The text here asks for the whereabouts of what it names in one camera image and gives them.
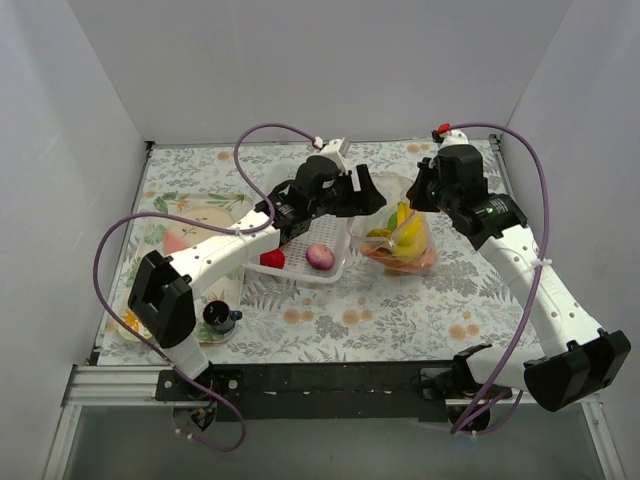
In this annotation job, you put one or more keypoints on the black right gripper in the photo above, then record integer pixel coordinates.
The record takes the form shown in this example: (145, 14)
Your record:
(425, 187)

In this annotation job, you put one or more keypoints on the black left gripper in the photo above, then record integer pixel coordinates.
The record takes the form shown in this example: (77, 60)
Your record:
(351, 187)

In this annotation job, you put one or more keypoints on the yellow banana bunch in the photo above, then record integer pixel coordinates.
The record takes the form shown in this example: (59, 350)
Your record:
(408, 238)

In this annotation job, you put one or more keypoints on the clear zip top bag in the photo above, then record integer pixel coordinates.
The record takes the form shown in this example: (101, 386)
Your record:
(394, 188)

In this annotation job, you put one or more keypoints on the purple onion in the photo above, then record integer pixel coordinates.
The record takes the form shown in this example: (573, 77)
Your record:
(320, 257)

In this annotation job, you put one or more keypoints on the green cucumber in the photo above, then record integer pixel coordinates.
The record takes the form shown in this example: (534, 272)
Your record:
(386, 230)

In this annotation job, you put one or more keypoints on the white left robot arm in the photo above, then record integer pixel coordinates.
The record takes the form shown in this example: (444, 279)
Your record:
(162, 296)

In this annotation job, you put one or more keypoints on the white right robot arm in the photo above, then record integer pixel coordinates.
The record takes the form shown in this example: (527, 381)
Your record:
(579, 357)

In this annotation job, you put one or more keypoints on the white plastic basket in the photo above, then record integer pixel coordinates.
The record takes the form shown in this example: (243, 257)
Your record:
(327, 230)

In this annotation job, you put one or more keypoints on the floral table mat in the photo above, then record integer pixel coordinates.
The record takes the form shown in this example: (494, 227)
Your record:
(369, 314)

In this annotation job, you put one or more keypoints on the red strawberry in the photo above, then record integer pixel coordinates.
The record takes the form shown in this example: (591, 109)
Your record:
(273, 259)

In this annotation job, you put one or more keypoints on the pink beige round plate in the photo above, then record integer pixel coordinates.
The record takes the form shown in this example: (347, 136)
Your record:
(180, 236)

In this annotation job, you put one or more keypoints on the dark blue mug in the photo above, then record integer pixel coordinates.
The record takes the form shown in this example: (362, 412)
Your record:
(219, 318)

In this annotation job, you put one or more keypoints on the small flower coaster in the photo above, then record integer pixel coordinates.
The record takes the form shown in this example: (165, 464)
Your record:
(131, 321)

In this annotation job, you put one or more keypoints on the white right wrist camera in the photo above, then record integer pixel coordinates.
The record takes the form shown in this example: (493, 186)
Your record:
(445, 135)

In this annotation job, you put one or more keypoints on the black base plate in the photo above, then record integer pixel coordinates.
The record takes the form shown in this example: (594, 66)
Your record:
(355, 390)

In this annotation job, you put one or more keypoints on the aluminium frame rail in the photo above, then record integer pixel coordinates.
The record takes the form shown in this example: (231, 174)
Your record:
(143, 423)

